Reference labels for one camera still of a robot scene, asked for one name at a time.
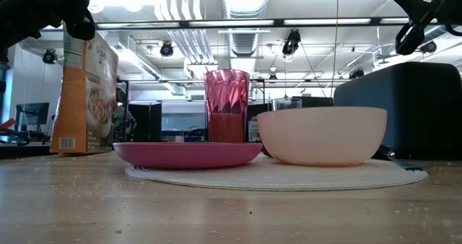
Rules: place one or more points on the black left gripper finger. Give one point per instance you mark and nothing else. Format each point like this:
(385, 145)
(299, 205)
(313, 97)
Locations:
(81, 27)

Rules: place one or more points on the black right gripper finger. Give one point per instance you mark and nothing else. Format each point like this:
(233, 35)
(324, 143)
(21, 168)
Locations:
(411, 5)
(409, 42)

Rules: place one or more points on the orange pumpkin cereal box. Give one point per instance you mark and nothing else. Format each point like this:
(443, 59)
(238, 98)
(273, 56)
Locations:
(79, 107)

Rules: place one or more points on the pale pink plastic bowl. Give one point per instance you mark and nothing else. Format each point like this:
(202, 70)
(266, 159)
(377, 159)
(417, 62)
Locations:
(321, 135)

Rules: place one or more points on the magenta plastic plate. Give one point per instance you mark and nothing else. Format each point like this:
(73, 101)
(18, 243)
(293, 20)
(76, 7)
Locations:
(187, 155)

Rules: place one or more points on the pink faceted plastic tumbler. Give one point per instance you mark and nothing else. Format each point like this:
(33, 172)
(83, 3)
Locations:
(227, 121)

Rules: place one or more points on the red apple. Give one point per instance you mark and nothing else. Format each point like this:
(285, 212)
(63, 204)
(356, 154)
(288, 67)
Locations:
(266, 152)

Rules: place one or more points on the black ceiling spotlight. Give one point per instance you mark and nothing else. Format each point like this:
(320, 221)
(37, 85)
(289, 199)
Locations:
(50, 56)
(291, 43)
(356, 73)
(166, 50)

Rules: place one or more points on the black two-slot toaster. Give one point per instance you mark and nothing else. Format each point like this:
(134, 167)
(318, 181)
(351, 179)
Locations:
(426, 107)

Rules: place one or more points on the dark computer monitor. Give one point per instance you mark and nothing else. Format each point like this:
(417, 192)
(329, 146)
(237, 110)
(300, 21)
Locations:
(32, 113)

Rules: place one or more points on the black office partition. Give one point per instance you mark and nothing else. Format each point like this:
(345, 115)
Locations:
(149, 123)

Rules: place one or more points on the clear drinking glass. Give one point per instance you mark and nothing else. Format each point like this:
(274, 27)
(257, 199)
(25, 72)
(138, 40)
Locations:
(287, 103)

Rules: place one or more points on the black overhead light bar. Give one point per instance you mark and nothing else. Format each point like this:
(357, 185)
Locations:
(231, 23)

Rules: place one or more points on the white round woven placemat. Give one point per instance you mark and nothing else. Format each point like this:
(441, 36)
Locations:
(274, 179)

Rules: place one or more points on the black metal table frame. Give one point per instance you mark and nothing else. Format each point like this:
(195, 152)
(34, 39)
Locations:
(25, 151)

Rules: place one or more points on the silver ceiling air duct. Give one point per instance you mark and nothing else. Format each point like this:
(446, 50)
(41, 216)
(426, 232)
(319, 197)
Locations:
(245, 16)

